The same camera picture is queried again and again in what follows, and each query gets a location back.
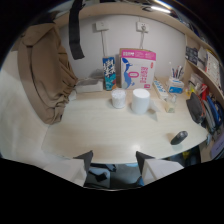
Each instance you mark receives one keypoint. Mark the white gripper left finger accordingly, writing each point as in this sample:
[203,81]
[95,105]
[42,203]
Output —
[71,169]

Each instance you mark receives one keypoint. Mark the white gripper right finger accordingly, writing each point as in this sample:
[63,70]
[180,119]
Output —
[159,168]

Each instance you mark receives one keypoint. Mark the dark grey electric razor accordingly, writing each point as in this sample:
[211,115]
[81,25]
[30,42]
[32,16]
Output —
[179,137]

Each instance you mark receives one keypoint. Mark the small clear glass bottle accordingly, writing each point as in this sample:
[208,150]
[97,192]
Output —
[170,104]

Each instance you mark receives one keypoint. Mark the white paper roll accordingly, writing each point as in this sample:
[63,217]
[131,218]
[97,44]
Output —
[140,101]

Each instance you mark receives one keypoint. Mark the dark grey pouch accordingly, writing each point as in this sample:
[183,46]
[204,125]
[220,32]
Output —
[195,108]

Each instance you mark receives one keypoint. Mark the blue bag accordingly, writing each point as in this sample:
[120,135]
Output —
[213,111]

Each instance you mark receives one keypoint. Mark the white power strip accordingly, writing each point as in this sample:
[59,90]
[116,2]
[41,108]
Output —
[161,89]

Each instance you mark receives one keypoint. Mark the clear cotton swab jar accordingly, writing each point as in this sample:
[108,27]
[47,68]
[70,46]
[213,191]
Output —
[118,98]

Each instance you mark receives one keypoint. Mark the blue and white pen holder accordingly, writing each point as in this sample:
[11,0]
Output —
[175,85]

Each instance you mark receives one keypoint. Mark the brown hanging curtain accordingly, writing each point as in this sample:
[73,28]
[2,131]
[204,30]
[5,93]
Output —
[45,73]

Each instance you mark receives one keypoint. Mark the pink and white carton box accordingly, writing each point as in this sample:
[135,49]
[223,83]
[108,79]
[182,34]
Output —
[137,69]

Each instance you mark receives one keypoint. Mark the blue drink carton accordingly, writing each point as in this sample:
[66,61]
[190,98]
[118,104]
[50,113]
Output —
[109,73]

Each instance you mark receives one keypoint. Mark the wooden side shelf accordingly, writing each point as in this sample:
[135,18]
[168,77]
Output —
[203,66]

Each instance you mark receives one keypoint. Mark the ceiling strip light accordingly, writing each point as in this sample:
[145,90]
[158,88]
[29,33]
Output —
[160,9]

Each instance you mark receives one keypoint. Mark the white wall socket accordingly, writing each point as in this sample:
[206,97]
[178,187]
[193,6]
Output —
[142,26]

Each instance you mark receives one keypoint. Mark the white wall switch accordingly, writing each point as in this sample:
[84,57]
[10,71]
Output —
[101,25]

